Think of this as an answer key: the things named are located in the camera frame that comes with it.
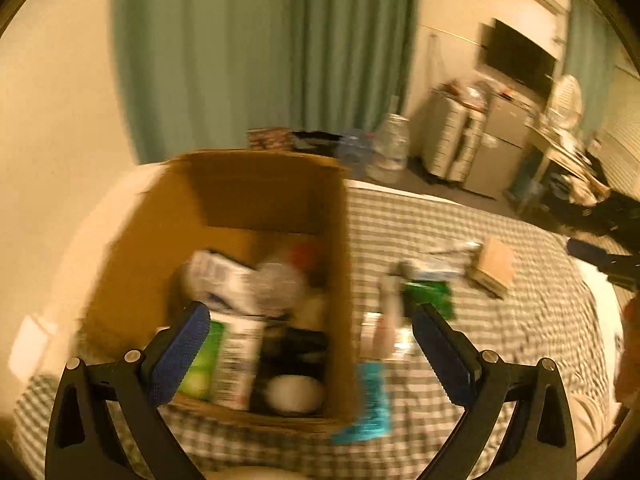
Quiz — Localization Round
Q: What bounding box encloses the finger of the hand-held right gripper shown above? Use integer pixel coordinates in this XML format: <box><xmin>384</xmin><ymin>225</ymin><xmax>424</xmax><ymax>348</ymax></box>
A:
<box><xmin>565</xmin><ymin>237</ymin><xmax>640</xmax><ymax>292</ymax></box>

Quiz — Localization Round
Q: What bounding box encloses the green curtain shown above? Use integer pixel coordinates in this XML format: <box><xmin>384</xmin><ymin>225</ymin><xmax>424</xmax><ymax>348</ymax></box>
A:
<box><xmin>562</xmin><ymin>0</ymin><xmax>626</xmax><ymax>106</ymax></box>
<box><xmin>112</xmin><ymin>0</ymin><xmax>422</xmax><ymax>165</ymax></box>

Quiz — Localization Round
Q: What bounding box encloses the large clear water bottle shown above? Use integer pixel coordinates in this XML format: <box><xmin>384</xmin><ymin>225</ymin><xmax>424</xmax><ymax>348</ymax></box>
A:
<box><xmin>367</xmin><ymin>112</ymin><xmax>412</xmax><ymax>185</ymax></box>

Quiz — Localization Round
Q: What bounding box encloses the black bag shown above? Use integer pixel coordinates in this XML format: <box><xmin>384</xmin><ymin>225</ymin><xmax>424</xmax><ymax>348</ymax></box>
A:
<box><xmin>292</xmin><ymin>130</ymin><xmax>352</xmax><ymax>157</ymax></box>

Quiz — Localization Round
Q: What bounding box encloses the small clear water bottle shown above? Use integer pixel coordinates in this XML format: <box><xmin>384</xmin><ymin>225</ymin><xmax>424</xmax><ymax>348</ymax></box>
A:
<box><xmin>337</xmin><ymin>129</ymin><xmax>377</xmax><ymax>177</ymax></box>

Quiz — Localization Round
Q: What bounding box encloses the teal cloth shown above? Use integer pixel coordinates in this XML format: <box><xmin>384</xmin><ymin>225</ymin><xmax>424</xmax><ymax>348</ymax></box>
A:
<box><xmin>332</xmin><ymin>362</ymin><xmax>392</xmax><ymax>446</ymax></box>

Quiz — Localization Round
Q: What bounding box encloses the blue white packet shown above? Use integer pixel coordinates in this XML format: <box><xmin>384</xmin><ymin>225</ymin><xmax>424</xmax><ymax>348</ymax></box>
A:
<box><xmin>399</xmin><ymin>256</ymin><xmax>472</xmax><ymax>282</ymax></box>

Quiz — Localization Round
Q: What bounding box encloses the black television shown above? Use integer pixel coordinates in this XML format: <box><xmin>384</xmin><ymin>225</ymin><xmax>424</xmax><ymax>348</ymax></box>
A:
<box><xmin>479</xmin><ymin>19</ymin><xmax>559</xmax><ymax>100</ymax></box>

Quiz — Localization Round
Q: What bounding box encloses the green white medicine box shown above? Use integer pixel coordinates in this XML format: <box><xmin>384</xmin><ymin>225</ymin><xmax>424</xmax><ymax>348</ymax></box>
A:
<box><xmin>179</xmin><ymin>312</ymin><xmax>269</xmax><ymax>412</ymax></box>

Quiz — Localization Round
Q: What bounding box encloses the green snack packet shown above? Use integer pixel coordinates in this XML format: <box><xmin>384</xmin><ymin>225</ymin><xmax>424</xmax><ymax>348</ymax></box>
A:
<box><xmin>404</xmin><ymin>280</ymin><xmax>457</xmax><ymax>322</ymax></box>

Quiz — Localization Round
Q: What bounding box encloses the person's right hand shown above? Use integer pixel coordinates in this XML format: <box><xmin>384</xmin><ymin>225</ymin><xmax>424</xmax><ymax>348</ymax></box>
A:
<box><xmin>614</xmin><ymin>294</ymin><xmax>640</xmax><ymax>407</ymax></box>

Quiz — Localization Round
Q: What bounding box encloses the white black foil packet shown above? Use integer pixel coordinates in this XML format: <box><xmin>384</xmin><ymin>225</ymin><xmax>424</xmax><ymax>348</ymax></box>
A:
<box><xmin>181</xmin><ymin>249</ymin><xmax>262</xmax><ymax>317</ymax></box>

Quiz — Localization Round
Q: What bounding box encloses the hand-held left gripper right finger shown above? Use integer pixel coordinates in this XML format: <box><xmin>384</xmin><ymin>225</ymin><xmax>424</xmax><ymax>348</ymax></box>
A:
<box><xmin>404</xmin><ymin>303</ymin><xmax>579</xmax><ymax>480</ymax></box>

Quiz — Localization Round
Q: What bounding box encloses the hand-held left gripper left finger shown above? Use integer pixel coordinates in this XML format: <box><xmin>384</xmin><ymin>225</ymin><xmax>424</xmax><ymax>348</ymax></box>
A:
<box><xmin>45</xmin><ymin>301</ymin><xmax>212</xmax><ymax>480</ymax></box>

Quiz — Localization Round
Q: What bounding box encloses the white sliding wardrobe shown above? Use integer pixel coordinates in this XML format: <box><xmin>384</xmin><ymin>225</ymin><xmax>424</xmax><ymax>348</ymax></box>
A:
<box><xmin>592</xmin><ymin>50</ymin><xmax>640</xmax><ymax>196</ymax></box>

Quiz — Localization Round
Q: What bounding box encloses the brown cardboard box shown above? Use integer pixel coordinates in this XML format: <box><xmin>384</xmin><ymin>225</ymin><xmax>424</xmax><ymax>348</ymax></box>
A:
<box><xmin>82</xmin><ymin>149</ymin><xmax>362</xmax><ymax>437</ymax></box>

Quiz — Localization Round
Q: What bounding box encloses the oval vanity mirror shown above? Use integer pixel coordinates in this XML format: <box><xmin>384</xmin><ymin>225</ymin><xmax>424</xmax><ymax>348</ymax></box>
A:
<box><xmin>547</xmin><ymin>74</ymin><xmax>584</xmax><ymax>132</ymax></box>

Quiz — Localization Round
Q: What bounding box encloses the cream dressing table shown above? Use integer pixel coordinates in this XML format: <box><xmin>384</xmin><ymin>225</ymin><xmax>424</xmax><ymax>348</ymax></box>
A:
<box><xmin>507</xmin><ymin>122</ymin><xmax>608</xmax><ymax>221</ymax></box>

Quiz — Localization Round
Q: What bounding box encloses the silver mini fridge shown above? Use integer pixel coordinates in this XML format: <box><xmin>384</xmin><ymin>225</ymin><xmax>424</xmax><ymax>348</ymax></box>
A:
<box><xmin>464</xmin><ymin>94</ymin><xmax>540</xmax><ymax>200</ymax></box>

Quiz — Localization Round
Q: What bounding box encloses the white suitcase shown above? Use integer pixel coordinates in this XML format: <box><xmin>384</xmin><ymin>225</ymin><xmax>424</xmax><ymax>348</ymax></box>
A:
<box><xmin>422</xmin><ymin>86</ymin><xmax>487</xmax><ymax>184</ymax></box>

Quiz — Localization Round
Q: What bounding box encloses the white tube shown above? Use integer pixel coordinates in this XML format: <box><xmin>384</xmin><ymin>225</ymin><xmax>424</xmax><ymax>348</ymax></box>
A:
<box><xmin>372</xmin><ymin>275</ymin><xmax>402</xmax><ymax>362</ymax></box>

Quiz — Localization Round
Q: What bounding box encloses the patterned brown box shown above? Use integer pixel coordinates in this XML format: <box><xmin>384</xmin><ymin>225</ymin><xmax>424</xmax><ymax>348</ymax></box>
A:
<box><xmin>247</xmin><ymin>127</ymin><xmax>294</xmax><ymax>152</ymax></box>

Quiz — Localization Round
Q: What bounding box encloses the tan cardboard book box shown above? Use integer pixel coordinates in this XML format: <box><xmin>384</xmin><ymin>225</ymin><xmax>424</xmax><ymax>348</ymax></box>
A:
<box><xmin>466</xmin><ymin>237</ymin><xmax>517</xmax><ymax>302</ymax></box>

